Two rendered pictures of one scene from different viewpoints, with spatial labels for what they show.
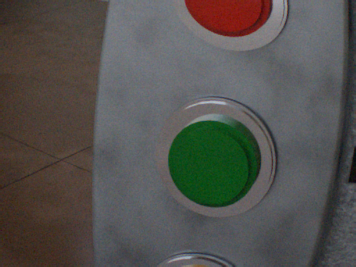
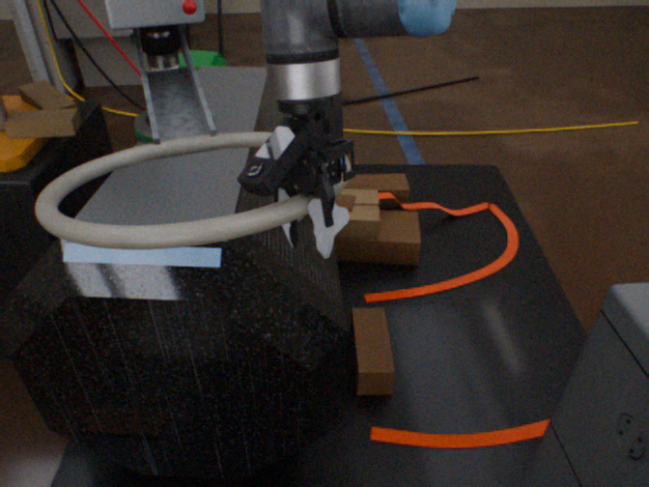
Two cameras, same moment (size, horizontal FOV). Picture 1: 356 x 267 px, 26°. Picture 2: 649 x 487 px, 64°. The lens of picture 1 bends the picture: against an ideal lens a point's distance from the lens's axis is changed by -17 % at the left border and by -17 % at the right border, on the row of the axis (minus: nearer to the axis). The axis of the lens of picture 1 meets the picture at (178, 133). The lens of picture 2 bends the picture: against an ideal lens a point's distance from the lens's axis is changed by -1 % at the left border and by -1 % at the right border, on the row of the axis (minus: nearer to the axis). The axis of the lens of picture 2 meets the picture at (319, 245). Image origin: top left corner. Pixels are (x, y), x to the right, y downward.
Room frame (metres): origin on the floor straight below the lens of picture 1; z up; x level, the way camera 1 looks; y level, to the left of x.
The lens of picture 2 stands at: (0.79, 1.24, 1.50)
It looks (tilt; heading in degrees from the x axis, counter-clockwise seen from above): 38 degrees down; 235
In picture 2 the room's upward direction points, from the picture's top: straight up
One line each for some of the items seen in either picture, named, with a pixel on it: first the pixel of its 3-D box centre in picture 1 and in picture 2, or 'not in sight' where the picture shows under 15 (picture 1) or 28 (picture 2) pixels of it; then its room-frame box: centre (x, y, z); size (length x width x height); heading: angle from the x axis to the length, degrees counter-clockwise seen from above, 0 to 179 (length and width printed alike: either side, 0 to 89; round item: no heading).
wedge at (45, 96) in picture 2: not in sight; (46, 97); (0.57, -0.73, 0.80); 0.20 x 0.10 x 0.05; 103
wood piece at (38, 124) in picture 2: not in sight; (43, 123); (0.63, -0.51, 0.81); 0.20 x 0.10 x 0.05; 153
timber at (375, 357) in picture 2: not in sight; (371, 349); (-0.07, 0.32, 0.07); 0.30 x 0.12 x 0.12; 57
